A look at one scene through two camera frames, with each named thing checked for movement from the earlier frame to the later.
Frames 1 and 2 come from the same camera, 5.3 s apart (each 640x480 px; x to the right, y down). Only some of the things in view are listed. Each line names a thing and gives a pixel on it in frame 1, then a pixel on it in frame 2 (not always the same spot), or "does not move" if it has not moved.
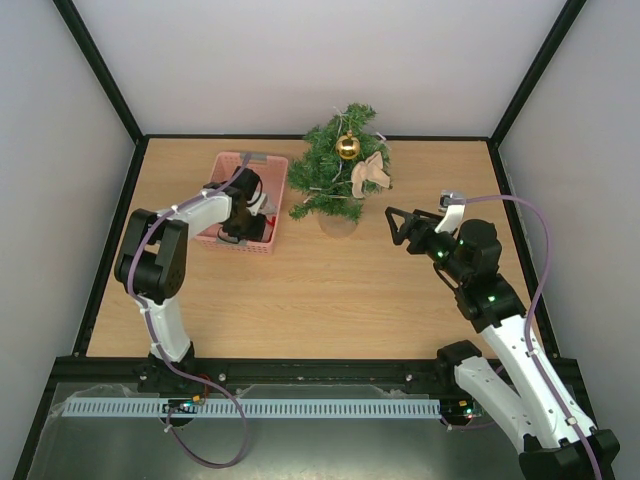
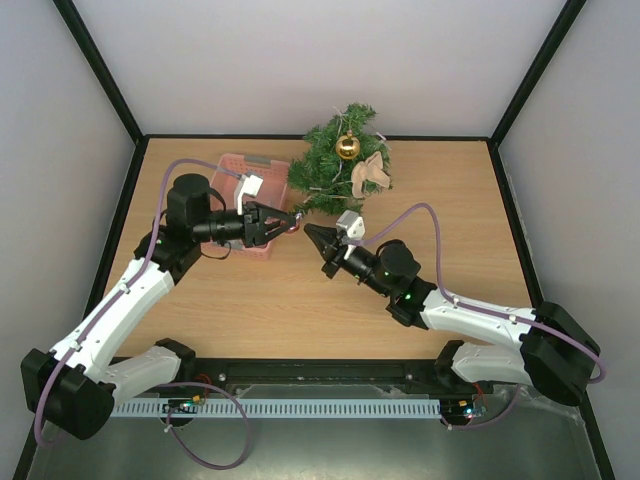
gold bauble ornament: (348, 146) does not move
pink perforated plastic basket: (272, 173) does not move
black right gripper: (415, 233) -> (338, 253)
